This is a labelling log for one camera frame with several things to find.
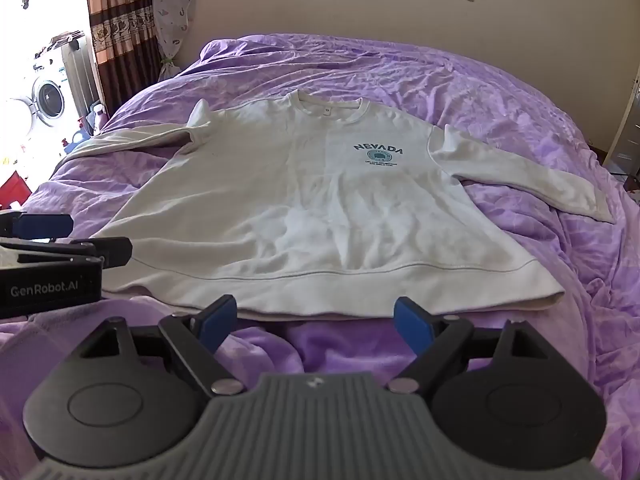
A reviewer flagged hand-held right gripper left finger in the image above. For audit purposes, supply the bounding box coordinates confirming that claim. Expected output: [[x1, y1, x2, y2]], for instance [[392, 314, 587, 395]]
[[75, 294, 248, 398]]

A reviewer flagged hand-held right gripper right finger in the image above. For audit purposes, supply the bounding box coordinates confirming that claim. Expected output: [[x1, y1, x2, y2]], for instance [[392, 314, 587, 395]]
[[385, 296, 556, 396]]

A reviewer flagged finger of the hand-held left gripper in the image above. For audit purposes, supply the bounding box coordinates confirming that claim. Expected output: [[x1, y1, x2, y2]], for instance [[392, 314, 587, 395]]
[[0, 212, 74, 239], [0, 237, 134, 269]]

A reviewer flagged white printed sweatshirt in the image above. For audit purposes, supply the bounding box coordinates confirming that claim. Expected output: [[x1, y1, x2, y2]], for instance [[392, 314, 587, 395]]
[[64, 89, 616, 322]]

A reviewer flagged red plastic box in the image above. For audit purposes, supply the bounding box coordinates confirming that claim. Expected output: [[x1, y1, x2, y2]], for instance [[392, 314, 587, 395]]
[[0, 172, 32, 209]]

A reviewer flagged white washing machine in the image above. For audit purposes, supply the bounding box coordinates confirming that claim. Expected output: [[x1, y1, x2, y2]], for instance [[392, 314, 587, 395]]
[[9, 66, 67, 130]]

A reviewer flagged silver ribbed suitcase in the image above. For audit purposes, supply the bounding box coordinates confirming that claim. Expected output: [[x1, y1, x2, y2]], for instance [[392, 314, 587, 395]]
[[60, 34, 102, 112]]

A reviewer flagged brown patterned curtain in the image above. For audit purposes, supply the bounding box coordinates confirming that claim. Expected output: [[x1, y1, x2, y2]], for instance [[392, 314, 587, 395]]
[[84, 0, 154, 107]]

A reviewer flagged purple bed blanket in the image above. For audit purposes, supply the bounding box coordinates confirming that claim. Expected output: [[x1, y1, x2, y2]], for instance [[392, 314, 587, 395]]
[[0, 32, 640, 480]]

